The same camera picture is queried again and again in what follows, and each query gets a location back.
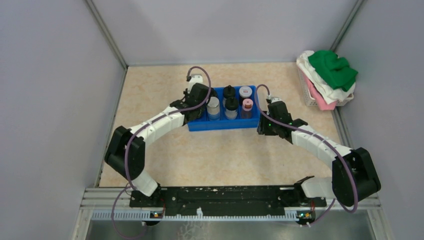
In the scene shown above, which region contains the blue plastic divided bin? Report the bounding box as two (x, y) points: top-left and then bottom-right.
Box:
(187, 87), (260, 132)

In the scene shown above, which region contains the silver cap white bead jar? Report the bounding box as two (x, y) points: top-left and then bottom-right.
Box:
(206, 96), (221, 121)

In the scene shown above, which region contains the pink cap bottle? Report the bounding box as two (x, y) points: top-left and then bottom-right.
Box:
(241, 98), (254, 119)

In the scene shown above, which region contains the black pourer cap grain jar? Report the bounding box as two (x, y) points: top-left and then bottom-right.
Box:
(222, 85), (237, 99)

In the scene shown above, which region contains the white lid brown jar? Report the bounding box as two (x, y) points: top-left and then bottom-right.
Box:
(238, 85), (253, 105)

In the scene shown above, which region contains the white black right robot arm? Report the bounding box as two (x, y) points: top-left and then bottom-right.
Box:
(257, 98), (382, 207)

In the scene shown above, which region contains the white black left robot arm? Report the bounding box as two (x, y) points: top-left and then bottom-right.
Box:
(104, 83), (212, 207)

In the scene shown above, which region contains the white laundry basket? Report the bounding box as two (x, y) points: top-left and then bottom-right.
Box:
(297, 68), (354, 111)

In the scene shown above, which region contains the pink cloth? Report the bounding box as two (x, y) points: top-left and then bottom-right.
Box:
(304, 76), (337, 111)

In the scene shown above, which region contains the white cloth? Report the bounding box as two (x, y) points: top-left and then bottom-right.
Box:
(296, 50), (355, 104)

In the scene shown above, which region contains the green cloth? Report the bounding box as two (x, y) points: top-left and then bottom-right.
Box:
(307, 50), (358, 92)

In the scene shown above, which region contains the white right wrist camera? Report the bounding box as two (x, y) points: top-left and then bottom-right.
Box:
(266, 96), (283, 105)

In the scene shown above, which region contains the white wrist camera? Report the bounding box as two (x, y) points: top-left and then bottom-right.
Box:
(186, 74), (204, 93)
(266, 96), (283, 105)

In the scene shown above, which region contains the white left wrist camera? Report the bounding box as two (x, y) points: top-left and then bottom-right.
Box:
(186, 74), (204, 93)

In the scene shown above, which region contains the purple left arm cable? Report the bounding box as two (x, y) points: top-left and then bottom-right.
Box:
(111, 66), (213, 240)

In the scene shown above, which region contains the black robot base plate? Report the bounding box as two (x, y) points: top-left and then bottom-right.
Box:
(129, 185), (327, 208)

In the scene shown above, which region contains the aluminium frame rail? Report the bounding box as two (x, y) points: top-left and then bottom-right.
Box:
(71, 187), (393, 240)

